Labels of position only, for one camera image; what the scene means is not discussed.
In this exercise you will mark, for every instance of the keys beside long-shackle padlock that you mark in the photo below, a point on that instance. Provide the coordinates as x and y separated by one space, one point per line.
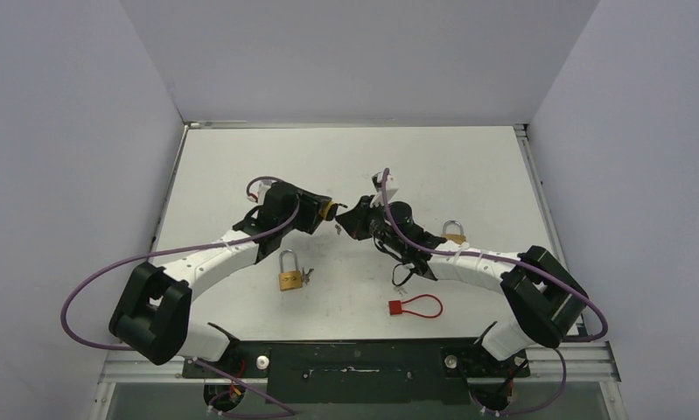
305 275

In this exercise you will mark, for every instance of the keys near red lock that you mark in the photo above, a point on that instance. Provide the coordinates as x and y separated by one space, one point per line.
400 290

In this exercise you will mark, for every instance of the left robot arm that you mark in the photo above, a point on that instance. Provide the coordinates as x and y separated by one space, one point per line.
153 314

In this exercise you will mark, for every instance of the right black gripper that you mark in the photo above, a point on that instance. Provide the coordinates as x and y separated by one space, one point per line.
361 219

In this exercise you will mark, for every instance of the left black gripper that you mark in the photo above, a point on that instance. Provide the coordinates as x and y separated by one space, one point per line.
311 205

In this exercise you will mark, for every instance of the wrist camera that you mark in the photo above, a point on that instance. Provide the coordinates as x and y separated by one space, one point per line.
256 190
385 187

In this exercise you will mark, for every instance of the brass padlock short shackle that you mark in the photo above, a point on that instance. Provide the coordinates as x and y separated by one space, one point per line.
453 230

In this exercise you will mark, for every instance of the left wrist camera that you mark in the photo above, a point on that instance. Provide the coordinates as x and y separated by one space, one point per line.
256 190

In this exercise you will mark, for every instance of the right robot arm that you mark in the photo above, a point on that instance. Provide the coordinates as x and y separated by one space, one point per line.
544 298

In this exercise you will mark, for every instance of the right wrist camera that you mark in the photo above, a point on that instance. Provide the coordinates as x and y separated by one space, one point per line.
385 187

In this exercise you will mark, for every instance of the red cable lock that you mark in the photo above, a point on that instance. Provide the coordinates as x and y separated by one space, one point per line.
434 310

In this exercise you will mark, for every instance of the yellow black padlock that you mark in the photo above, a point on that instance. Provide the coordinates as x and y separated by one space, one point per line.
328 210

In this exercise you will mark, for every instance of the brass padlock long shackle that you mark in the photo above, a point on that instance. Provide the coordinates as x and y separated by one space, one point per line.
290 276

